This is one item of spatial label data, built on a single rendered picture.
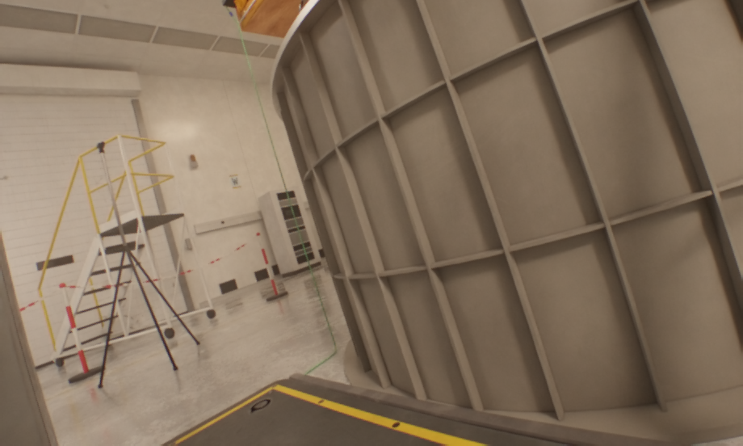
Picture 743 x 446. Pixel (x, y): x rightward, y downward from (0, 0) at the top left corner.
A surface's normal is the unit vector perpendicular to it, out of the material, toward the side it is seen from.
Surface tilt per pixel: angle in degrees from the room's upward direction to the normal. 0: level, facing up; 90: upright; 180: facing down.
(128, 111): 90
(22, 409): 90
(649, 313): 90
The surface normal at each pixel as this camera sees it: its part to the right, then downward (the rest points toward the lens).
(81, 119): 0.71, -0.28
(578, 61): -0.29, 0.04
